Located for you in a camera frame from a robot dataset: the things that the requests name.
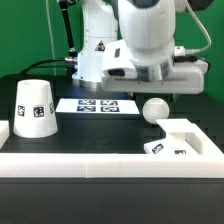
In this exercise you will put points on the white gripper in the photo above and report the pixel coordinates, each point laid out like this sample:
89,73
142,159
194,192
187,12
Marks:
185,77

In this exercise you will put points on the white marker sheet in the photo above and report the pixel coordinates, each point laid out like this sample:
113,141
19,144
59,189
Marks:
97,106

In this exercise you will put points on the white lamp shade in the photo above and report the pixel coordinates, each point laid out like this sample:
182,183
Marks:
34,115

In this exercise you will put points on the white lamp base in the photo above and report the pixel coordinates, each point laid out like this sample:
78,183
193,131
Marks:
174,143

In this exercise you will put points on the white lamp bulb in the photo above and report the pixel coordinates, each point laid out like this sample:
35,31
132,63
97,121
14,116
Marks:
154,109

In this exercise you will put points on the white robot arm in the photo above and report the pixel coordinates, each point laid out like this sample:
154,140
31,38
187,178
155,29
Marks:
129,47

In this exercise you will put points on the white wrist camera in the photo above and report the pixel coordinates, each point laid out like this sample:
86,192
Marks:
115,62

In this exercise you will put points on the white U-shaped fence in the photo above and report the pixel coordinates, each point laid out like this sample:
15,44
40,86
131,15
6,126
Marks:
208,163

